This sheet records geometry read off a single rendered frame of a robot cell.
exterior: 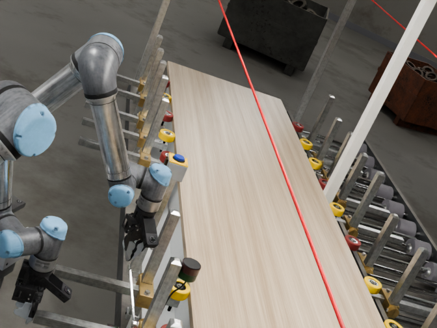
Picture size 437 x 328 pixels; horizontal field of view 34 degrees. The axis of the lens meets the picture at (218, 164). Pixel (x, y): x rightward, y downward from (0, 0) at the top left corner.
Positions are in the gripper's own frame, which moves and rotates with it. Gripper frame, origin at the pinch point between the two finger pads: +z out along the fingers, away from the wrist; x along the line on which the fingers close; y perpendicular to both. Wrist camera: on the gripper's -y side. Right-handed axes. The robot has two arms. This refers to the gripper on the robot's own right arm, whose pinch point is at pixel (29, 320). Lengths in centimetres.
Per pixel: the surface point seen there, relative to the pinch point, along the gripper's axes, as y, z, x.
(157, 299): -34.3, -16.9, -2.2
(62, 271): -6.6, -2.9, -23.5
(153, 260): -34.5, -13.8, -27.3
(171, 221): -35, -30, -27
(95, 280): -17.9, -2.6, -23.5
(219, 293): -61, -8, -28
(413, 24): -130, -102, -134
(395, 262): -165, 1, -104
